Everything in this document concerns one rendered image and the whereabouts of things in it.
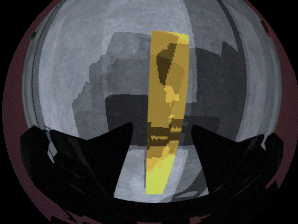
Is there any yellow bar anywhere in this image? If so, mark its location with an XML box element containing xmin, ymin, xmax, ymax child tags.
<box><xmin>145</xmin><ymin>31</ymin><xmax>189</xmax><ymax>194</ymax></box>

